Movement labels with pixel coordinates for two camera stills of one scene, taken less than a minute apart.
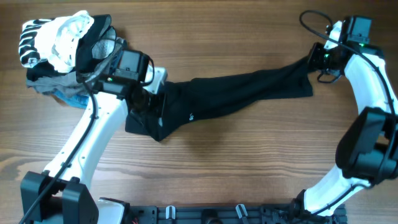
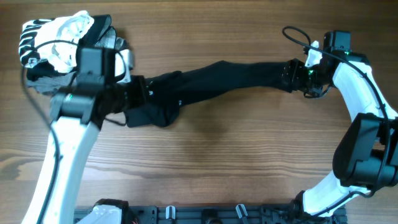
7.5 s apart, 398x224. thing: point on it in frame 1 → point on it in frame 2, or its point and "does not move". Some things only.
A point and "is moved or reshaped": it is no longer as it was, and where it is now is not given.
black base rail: [295, 213] does not move
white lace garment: [56, 39] does not move
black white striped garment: [28, 53] does not move
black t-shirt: [190, 102] is moved or reshaped
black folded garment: [87, 61] does not move
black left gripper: [158, 109] → [138, 81]
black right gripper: [313, 59] → [291, 73]
